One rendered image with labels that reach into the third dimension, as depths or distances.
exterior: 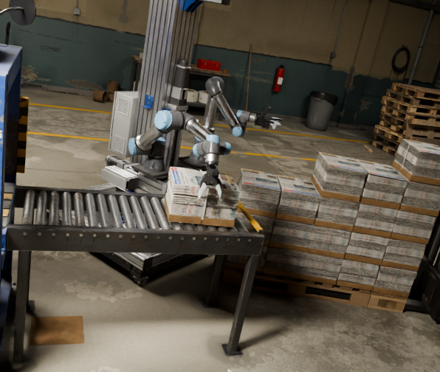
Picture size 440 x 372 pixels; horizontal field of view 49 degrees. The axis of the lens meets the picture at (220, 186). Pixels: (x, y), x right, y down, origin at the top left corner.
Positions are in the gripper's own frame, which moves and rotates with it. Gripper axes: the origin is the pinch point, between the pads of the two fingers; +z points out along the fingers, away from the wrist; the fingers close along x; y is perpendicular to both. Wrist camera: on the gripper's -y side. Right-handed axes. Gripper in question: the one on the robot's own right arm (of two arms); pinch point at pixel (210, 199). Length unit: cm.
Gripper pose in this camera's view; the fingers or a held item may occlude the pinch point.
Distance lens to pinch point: 258.1
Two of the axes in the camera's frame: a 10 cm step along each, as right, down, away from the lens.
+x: -9.7, -1.1, -2.3
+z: -0.7, 9.8, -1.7
